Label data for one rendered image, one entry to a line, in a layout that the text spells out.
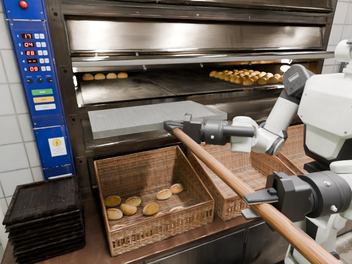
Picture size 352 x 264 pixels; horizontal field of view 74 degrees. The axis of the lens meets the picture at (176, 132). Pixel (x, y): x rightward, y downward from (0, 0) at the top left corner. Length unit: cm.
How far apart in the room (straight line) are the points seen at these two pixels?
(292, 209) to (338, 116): 41
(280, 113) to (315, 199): 56
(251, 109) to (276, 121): 82
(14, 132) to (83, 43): 58
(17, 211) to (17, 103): 52
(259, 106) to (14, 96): 156
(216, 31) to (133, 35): 52
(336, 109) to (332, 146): 12
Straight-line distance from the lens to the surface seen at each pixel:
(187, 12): 149
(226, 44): 160
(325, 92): 87
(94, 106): 138
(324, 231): 107
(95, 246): 132
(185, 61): 132
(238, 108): 178
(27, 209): 125
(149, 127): 88
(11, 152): 149
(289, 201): 50
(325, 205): 54
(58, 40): 134
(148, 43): 138
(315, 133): 92
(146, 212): 137
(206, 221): 136
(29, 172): 153
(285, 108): 104
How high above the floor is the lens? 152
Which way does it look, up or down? 22 degrees down
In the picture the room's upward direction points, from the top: straight up
